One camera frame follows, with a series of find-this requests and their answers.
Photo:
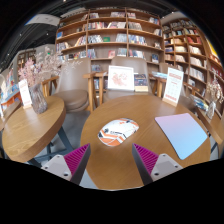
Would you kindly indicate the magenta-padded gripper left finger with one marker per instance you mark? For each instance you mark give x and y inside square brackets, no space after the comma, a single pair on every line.
[58,165]

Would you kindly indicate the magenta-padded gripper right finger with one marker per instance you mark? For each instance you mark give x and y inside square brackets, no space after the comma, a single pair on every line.
[165,165]

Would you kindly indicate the white and orange computer mouse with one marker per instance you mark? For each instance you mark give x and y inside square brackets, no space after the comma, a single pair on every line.
[118,131]

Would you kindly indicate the pale lilac mouse pad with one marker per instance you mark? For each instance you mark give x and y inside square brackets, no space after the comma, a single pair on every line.
[181,133]

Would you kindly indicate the round wooden side table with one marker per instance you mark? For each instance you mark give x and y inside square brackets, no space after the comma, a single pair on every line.
[31,130]
[216,128]

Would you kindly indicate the glass vase with pink flowers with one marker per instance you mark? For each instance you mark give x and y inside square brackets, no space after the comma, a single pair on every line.
[38,100]

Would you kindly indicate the colourful magazine stack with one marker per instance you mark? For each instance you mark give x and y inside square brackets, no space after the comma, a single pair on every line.
[200,102]

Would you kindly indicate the small white and red card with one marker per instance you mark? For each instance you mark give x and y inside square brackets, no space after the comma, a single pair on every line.
[25,93]

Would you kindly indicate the white and red sign stand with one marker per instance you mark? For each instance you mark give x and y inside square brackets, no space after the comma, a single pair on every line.
[173,85]

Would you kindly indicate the beige wooden armchair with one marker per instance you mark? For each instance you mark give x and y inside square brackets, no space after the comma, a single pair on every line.
[164,67]
[73,83]
[130,61]

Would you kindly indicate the glass vase with pale flowers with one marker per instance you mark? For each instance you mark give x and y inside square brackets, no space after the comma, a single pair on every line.
[213,93]

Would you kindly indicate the dark book with yellow base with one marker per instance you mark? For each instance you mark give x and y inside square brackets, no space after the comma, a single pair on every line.
[141,81]

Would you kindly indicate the blue book stack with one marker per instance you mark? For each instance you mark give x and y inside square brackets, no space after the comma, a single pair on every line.
[158,75]

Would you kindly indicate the low book display stand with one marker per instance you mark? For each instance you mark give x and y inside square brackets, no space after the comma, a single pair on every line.
[8,88]

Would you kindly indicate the white framed picture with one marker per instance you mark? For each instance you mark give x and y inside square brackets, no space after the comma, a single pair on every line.
[120,78]

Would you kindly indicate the distant wooden book shelf unit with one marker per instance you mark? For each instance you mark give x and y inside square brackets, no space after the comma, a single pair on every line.
[26,58]

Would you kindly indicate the curved wooden book shelf unit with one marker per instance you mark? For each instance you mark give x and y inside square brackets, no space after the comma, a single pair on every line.
[193,50]

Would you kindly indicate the wide wooden book shelf unit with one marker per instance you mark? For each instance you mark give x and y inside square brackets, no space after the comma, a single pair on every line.
[110,45]

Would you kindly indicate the white hanging ceiling sign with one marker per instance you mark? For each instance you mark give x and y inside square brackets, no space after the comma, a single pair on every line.
[43,19]

